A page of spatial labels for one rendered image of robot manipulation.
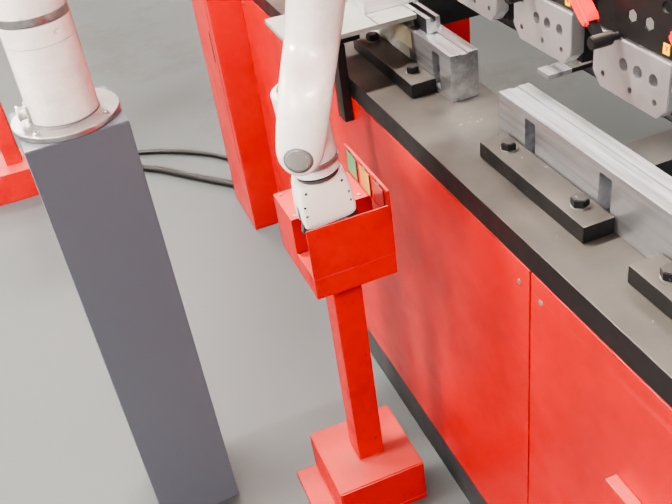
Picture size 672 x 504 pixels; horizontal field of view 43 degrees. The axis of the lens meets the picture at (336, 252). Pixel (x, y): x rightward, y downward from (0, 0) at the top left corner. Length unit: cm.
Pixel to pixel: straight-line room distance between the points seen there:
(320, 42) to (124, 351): 77
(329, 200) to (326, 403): 92
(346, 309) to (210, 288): 112
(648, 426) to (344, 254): 61
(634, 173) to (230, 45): 164
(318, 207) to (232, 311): 120
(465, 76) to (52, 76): 74
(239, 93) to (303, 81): 144
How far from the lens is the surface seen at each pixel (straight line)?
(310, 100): 130
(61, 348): 272
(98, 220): 160
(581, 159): 133
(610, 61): 119
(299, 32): 132
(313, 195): 147
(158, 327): 175
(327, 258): 152
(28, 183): 353
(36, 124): 157
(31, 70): 151
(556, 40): 128
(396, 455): 200
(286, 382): 237
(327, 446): 203
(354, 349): 176
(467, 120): 162
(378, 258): 156
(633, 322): 116
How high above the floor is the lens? 163
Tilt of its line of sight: 36 degrees down
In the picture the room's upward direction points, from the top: 9 degrees counter-clockwise
